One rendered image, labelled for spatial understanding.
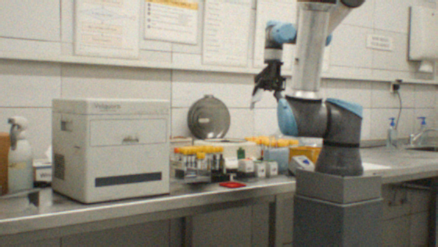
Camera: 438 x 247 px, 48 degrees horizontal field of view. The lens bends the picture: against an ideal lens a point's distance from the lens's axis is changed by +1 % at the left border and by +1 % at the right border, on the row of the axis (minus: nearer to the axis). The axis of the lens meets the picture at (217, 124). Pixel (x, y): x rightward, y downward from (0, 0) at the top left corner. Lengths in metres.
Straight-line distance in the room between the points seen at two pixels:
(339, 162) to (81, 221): 0.77
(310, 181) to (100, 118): 0.67
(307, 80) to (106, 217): 0.70
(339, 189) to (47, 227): 0.82
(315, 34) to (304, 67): 0.10
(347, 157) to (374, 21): 1.99
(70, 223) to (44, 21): 0.94
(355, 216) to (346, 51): 1.80
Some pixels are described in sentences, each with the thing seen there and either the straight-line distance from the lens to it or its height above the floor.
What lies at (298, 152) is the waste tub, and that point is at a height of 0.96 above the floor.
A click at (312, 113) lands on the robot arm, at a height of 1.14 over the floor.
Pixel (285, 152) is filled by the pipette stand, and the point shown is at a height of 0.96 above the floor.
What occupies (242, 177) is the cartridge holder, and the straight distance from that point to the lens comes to 1.82.
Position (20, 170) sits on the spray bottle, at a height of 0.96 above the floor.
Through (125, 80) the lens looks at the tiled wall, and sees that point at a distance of 2.17.
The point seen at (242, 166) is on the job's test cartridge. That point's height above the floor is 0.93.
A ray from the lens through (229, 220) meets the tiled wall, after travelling 2.58.
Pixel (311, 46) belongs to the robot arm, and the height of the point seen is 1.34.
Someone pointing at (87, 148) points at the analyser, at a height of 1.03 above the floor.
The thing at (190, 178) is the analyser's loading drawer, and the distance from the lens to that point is 1.62.
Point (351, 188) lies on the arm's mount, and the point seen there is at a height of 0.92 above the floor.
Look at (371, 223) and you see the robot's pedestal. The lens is 1.61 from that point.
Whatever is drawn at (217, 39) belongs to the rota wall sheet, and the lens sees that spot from 2.45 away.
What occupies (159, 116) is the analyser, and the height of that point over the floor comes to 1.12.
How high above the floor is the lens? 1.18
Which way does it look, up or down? 3 degrees down
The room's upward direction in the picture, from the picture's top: 1 degrees clockwise
